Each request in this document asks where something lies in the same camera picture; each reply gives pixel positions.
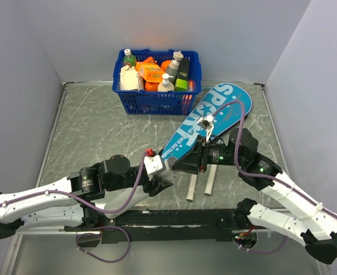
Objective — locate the black green carton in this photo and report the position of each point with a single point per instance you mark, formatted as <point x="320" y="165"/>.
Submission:
<point x="182" y="75"/>

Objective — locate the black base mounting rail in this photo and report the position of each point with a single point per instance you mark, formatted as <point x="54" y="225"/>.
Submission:
<point x="169" y="225"/>

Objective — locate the blue sport racket bag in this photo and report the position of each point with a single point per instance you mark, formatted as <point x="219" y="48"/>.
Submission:
<point x="219" y="110"/>

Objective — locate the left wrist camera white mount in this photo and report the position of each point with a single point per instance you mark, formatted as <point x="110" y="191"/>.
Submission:
<point x="154" y="164"/>

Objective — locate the green bottle white cap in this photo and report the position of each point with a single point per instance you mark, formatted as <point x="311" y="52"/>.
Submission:
<point x="129" y="59"/>

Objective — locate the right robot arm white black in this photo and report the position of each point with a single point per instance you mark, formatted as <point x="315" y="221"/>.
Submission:
<point x="310" y="223"/>

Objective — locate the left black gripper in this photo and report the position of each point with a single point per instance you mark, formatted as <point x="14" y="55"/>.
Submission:
<point x="153" y="185"/>

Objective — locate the badminton racket white grip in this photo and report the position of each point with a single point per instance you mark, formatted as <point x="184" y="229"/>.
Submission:
<point x="191" y="189"/>
<point x="210" y="180"/>

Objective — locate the grey bottle beige cap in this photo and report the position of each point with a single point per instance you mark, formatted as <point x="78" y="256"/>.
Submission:
<point x="172" y="69"/>

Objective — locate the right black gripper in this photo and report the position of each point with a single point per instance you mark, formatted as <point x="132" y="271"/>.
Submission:
<point x="200" y="158"/>

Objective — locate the white shuttlecock tube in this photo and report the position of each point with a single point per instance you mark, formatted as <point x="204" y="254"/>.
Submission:
<point x="124" y="201"/>

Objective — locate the orange snack box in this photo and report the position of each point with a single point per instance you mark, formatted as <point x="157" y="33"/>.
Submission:
<point x="149" y="70"/>

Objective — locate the white pump lotion bottle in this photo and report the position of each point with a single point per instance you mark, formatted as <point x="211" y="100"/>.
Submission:
<point x="165" y="85"/>

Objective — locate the orange round fruit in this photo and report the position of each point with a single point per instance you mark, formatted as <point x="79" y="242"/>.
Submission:
<point x="151" y="86"/>

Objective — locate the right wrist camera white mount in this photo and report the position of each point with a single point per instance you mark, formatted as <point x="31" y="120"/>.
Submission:
<point x="207" y="124"/>

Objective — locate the white cloth pouch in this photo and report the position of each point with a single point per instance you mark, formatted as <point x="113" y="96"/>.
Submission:
<point x="129" y="79"/>

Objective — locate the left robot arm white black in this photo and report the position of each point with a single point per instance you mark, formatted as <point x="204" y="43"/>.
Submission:
<point x="109" y="188"/>

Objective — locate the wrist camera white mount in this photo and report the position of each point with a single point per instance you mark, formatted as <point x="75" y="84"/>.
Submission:
<point x="154" y="164"/>
<point x="207" y="124"/>

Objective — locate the blue plastic shopping basket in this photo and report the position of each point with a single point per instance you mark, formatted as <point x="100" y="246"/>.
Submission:
<point x="160" y="103"/>

